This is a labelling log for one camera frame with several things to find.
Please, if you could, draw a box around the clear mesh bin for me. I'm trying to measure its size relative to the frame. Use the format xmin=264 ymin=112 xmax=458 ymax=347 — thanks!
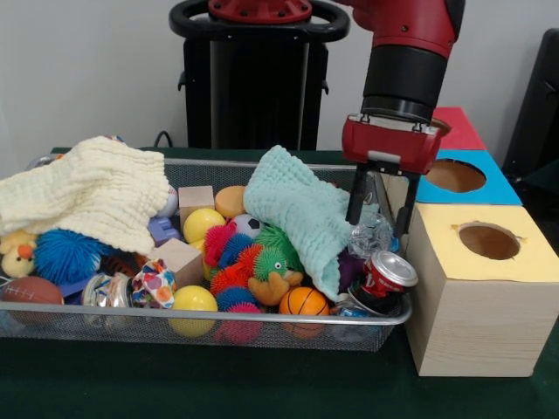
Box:
xmin=0 ymin=155 xmax=414 ymax=354

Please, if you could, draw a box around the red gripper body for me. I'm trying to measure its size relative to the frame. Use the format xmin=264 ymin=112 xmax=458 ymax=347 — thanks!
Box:
xmin=341 ymin=113 xmax=443 ymax=176

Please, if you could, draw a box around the yellow ball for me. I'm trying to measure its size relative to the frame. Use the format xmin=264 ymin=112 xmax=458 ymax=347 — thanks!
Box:
xmin=183 ymin=208 xmax=227 ymax=244
xmin=168 ymin=285 xmax=218 ymax=338

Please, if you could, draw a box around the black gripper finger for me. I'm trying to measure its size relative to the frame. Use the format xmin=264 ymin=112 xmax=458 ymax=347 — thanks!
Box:
xmin=344 ymin=161 xmax=369 ymax=224
xmin=394 ymin=172 xmax=421 ymax=236

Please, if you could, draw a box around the small brown football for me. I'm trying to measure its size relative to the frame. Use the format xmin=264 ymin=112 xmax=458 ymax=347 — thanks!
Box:
xmin=0 ymin=275 xmax=66 ymax=325

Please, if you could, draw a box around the plain wooden cube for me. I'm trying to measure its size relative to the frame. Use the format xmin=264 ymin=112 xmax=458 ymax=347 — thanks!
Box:
xmin=148 ymin=237 xmax=205 ymax=290

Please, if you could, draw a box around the black upright panel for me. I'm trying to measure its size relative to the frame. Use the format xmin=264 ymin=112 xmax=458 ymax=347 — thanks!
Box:
xmin=501 ymin=28 xmax=559 ymax=184

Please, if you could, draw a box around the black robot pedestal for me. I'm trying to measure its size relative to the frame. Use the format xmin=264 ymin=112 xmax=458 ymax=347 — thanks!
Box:
xmin=169 ymin=0 xmax=350 ymax=152

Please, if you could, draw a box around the cream waffle cloth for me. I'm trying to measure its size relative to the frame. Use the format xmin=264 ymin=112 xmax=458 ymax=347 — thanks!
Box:
xmin=0 ymin=134 xmax=172 ymax=255

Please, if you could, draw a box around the blue spiky ball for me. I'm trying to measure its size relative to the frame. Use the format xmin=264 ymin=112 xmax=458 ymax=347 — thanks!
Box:
xmin=33 ymin=229 xmax=110 ymax=287

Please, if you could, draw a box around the dark green table cloth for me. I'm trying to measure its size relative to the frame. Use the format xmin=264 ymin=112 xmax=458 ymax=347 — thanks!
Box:
xmin=523 ymin=161 xmax=559 ymax=185
xmin=0 ymin=147 xmax=559 ymax=419

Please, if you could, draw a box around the crushed red soda can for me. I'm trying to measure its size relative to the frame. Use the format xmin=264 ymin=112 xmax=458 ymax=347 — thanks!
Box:
xmin=349 ymin=249 xmax=419 ymax=314

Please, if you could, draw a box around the yellow plush duck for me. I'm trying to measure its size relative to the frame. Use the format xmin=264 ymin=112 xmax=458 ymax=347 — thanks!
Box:
xmin=0 ymin=230 xmax=38 ymax=279

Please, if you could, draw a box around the small orange basketball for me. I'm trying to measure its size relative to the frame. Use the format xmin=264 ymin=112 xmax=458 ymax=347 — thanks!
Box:
xmin=278 ymin=286 xmax=330 ymax=316

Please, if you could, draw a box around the wooden three-hole box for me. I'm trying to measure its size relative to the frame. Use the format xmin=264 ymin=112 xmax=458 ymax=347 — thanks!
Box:
xmin=376 ymin=106 xmax=559 ymax=377

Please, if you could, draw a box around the mint waffle cloth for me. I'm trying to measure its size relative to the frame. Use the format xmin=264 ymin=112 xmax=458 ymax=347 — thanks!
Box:
xmin=242 ymin=144 xmax=381 ymax=303

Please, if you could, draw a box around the crushed clear plastic bottle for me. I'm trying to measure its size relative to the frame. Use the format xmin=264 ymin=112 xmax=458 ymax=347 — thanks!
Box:
xmin=348 ymin=212 xmax=401 ymax=258

